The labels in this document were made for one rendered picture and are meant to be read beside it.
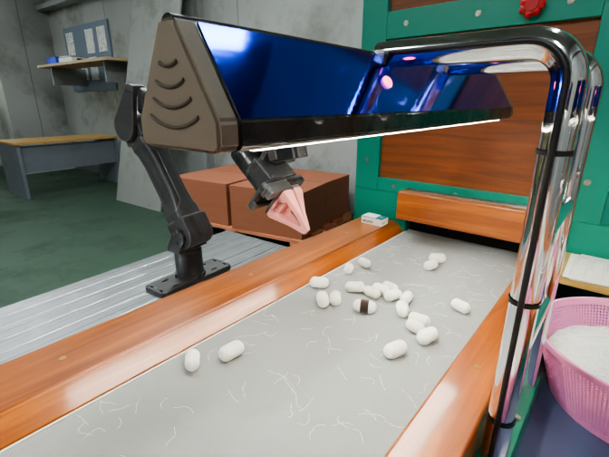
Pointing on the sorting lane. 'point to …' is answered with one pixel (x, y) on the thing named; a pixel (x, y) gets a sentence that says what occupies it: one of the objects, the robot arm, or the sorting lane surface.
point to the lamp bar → (293, 91)
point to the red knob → (531, 7)
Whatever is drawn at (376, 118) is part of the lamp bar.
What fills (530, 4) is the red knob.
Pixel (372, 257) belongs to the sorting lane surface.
